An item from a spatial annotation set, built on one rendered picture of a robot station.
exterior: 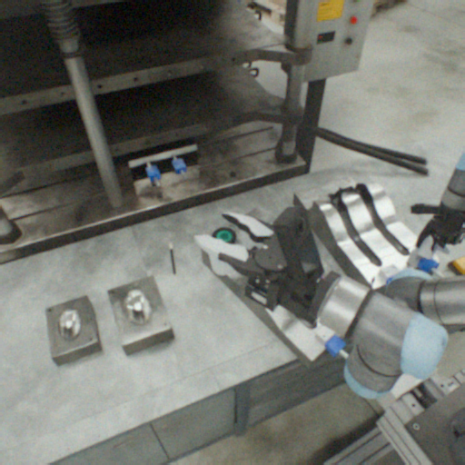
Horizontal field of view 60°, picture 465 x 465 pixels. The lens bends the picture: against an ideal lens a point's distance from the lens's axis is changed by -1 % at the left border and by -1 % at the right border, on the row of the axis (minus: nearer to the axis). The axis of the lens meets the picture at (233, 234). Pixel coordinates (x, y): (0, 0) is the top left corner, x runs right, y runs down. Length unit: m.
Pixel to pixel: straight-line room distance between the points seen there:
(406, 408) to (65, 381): 0.89
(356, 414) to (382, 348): 1.54
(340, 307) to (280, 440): 1.48
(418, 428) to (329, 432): 1.07
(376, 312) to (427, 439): 0.48
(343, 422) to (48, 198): 1.61
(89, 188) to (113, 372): 0.83
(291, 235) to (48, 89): 1.05
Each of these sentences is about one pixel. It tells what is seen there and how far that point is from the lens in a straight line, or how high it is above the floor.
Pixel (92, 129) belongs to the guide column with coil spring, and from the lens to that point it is 1.44.
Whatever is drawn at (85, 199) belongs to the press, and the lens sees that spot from 1.75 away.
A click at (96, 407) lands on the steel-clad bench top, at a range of 1.23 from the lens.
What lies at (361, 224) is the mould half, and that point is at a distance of 1.46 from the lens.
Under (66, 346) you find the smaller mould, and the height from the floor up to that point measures 0.86.
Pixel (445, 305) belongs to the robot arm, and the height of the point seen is 1.42.
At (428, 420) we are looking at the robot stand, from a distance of 1.00.
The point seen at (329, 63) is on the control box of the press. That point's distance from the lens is 1.83.
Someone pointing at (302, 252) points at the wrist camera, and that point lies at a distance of 0.54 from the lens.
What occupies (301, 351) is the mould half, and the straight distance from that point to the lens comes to 1.19.
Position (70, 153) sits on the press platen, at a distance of 1.55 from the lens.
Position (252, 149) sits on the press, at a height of 0.78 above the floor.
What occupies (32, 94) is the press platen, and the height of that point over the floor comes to 1.28.
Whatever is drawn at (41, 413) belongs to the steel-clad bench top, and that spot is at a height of 0.80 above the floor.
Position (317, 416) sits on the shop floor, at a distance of 2.04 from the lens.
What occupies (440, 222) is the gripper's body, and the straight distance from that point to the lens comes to 1.28.
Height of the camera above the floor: 1.92
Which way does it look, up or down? 49 degrees down
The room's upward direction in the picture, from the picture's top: straight up
